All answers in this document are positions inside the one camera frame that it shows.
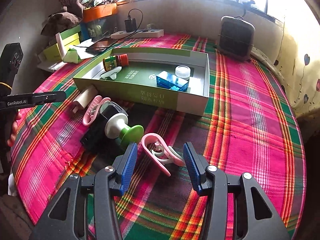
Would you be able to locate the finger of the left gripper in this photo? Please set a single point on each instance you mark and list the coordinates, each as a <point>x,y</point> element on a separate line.
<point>48,97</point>

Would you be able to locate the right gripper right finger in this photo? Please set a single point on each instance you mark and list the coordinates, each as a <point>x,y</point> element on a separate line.
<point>255,217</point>

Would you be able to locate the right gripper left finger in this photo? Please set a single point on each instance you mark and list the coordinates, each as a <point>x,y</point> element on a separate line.
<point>65,217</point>

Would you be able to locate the white wall charger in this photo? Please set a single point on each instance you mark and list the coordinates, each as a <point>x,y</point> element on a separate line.
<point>84,98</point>

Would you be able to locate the black bike light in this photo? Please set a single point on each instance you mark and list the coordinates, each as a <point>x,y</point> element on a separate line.
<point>96,131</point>

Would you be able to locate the green white spool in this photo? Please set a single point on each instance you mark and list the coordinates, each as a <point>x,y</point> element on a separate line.
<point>117,127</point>

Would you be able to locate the black white oval device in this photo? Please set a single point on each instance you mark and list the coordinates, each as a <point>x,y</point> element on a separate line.
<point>112,74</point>

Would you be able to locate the red bottle green label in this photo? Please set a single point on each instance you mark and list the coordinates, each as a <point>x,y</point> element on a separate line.
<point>114,61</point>

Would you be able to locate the blue usb tester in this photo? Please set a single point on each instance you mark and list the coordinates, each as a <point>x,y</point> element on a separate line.
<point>172,82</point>

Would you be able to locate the small white jar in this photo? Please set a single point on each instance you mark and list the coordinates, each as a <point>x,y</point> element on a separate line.
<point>183,72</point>

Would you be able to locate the pink ear hook clip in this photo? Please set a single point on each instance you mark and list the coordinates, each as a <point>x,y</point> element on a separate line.
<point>97,106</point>

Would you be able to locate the person left hand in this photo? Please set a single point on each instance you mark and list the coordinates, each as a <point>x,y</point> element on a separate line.
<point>14,127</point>

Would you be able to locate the white tube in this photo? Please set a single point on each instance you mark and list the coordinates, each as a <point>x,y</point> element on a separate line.
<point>62,49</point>

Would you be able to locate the brown cloth bag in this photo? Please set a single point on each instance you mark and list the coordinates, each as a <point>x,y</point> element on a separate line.
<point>59,22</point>

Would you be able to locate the black smartphone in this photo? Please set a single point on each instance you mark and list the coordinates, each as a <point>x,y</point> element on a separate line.
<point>101,45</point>

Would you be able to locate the orange storage bin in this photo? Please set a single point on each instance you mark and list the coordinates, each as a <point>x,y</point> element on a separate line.
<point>98,12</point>

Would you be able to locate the green grey cardboard tray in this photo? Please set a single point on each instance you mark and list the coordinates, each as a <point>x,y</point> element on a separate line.
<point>137,81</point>

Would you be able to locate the black power adapter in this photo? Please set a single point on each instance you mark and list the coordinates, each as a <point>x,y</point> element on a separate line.
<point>130,25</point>

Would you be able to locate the white power strip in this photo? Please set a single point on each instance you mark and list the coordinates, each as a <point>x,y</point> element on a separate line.
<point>153,33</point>

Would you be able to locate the heart pattern curtain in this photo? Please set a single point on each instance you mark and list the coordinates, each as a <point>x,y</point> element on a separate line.
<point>298,60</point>

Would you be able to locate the grey mini heater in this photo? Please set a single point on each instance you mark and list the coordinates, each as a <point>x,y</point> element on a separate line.
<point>236,37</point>

